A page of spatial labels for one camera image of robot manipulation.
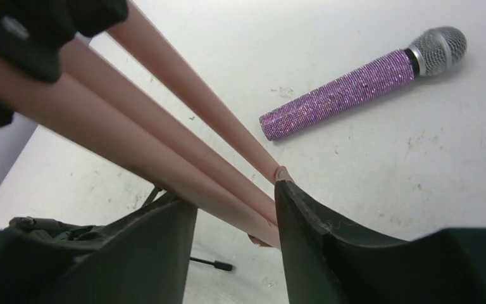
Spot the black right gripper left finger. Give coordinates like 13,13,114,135
0,197,197,303

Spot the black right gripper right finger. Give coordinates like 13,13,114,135
275,180,486,303

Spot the pink music stand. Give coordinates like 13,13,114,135
0,1,288,248

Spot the black mini tripod mic stand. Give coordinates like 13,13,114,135
142,186,235,272

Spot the purple glitter microphone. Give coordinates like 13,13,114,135
259,26,468,141

